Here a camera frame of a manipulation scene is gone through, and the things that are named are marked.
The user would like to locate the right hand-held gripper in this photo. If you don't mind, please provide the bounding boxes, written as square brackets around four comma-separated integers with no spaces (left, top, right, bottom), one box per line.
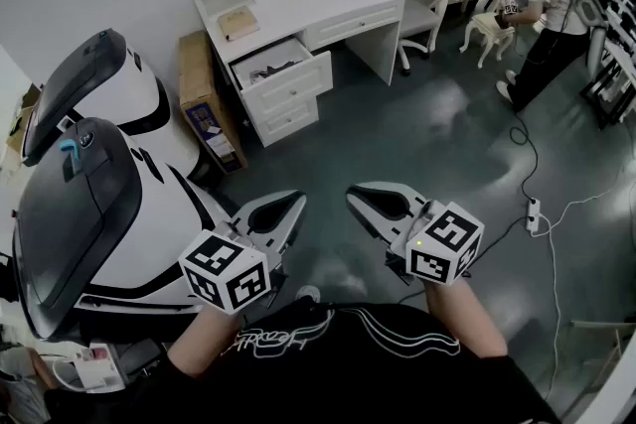
[346,182,486,287]

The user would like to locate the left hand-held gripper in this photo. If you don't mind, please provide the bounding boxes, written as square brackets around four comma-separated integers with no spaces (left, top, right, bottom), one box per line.
[178,190,308,316]

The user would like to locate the person's right forearm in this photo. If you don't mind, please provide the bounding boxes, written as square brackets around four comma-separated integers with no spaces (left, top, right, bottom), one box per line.
[421,276,509,358]

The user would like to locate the person's left forearm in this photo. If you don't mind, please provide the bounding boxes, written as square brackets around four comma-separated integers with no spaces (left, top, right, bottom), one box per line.
[166,300,245,379]

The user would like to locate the wide white desk drawer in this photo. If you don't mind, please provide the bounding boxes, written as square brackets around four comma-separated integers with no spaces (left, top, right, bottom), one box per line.
[301,0,404,52]

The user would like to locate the white desk with hutch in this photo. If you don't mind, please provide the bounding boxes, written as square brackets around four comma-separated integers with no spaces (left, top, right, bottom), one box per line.
[161,0,408,149]

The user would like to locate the white black pod machine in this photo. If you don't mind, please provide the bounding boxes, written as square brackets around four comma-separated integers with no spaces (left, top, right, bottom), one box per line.
[11,116,240,345]
[21,28,201,176]

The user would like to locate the long brown cardboard box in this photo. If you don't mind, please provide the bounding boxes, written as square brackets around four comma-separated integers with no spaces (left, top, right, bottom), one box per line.
[177,30,248,176]

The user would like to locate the white power strip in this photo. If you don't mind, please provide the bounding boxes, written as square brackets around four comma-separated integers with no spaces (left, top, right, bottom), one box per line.
[525,197,544,235]

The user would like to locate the person's black printed shirt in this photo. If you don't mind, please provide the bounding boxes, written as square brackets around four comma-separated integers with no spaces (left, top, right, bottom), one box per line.
[43,297,562,424]

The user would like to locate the beige hardcover book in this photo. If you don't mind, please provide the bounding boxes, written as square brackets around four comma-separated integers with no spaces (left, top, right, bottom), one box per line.
[217,7,261,43]

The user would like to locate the cream carved stool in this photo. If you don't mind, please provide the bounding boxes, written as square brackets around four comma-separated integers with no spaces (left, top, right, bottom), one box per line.
[458,11,518,70]

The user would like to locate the blue clip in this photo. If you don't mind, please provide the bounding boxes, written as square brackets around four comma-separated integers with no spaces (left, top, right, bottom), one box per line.
[59,139,83,176]

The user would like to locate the black shelf rack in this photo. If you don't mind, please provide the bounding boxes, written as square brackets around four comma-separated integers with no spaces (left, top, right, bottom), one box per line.
[579,0,636,131]

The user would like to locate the white floor cable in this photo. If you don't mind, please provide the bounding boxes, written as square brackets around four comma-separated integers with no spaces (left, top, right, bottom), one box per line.
[529,191,636,406]

